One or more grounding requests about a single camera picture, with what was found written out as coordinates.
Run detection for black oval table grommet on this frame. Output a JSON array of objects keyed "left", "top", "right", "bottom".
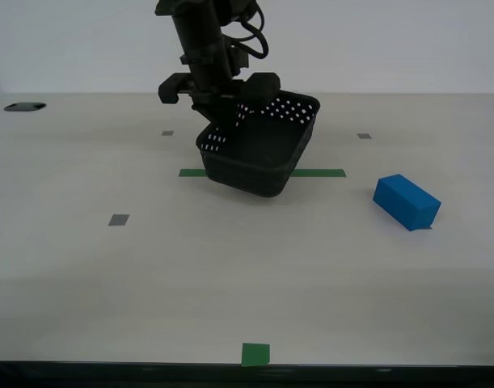
[{"left": 3, "top": 102, "right": 48, "bottom": 112}]

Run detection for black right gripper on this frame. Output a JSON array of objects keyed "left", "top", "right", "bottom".
[{"left": 158, "top": 72, "right": 282, "bottom": 133}]

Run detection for black perforated plastic basket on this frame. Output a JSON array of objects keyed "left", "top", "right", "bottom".
[{"left": 196, "top": 91, "right": 322, "bottom": 199}]

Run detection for green tape square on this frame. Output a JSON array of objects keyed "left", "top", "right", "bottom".
[{"left": 241, "top": 343, "right": 271, "bottom": 368}]

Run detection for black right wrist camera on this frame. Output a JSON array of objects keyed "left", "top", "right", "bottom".
[{"left": 226, "top": 46, "right": 251, "bottom": 78}]

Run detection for blue rectangular block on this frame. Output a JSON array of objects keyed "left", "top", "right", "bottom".
[{"left": 372, "top": 174, "right": 442, "bottom": 232}]

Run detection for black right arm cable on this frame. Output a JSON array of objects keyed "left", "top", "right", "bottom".
[{"left": 220, "top": 0, "right": 270, "bottom": 60}]

